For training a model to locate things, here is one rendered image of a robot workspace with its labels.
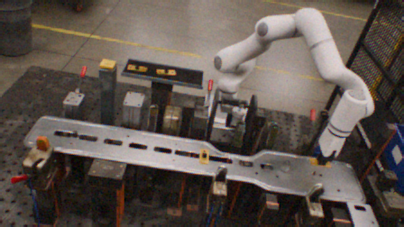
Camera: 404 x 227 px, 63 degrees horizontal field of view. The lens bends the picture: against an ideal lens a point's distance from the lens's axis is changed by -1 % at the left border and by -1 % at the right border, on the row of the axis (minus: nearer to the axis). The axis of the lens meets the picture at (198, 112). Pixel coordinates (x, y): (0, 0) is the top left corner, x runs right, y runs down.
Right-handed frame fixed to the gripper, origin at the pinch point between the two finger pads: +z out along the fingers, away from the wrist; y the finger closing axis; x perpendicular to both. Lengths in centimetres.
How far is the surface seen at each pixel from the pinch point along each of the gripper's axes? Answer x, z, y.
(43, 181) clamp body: -102, 10, 24
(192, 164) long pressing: -51, 9, 5
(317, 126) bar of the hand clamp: -0.1, -4.6, -15.1
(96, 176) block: -85, 6, 21
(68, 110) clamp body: -107, 7, -12
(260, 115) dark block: -24.7, -2.6, -18.6
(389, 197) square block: 24.9, 3.1, 12.4
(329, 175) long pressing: 7.1, 9.1, -0.9
